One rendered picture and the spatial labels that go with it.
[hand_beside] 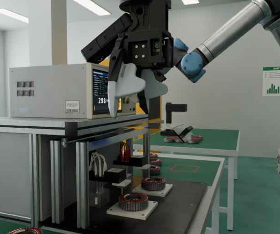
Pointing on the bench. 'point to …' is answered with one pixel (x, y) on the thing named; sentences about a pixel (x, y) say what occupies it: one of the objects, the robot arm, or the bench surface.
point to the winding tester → (57, 92)
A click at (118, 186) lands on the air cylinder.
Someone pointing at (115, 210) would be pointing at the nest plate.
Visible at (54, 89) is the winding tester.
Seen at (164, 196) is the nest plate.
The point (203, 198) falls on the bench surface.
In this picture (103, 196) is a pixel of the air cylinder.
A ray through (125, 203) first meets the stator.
